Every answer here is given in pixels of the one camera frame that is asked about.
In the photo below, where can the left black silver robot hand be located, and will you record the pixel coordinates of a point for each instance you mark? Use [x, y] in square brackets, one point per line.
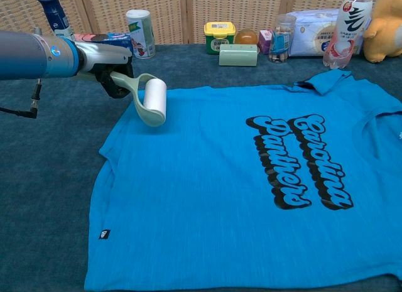
[103, 58]

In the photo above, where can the pale green lint roller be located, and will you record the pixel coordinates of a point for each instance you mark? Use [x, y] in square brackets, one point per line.
[154, 99]

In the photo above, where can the blue cookie box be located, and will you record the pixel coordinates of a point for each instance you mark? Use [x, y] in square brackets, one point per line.
[116, 41]

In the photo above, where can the white lid green canister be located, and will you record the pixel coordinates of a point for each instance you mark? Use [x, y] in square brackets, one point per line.
[141, 34]

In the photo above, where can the blue cap spray bottle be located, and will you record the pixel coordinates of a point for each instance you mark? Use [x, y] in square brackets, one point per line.
[58, 19]

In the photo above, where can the woven folding screen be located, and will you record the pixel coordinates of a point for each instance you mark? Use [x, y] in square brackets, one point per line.
[188, 9]

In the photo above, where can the yellow lid container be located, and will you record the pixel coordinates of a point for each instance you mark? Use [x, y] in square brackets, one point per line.
[219, 37]

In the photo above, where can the dark teal carpeted table surface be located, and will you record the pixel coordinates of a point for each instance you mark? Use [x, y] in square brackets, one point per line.
[47, 163]

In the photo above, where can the pale green plastic box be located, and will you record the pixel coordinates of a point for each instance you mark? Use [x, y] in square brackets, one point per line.
[238, 56]

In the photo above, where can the orange fruit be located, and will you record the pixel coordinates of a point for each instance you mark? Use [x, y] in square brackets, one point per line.
[246, 37]

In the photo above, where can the small pink purple box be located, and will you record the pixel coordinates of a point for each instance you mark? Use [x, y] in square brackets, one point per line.
[264, 42]

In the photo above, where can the blue printed t-shirt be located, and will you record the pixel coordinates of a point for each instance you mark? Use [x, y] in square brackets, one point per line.
[204, 194]

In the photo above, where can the clear snack jar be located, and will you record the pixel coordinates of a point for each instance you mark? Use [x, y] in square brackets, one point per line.
[281, 41]

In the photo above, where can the white tissue pack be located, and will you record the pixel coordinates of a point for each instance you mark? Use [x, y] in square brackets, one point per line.
[314, 34]

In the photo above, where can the pink label drink bottle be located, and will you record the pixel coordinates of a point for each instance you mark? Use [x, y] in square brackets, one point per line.
[345, 34]

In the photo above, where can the yellow plush toy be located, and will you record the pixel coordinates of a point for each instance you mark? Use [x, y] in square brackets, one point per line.
[384, 31]

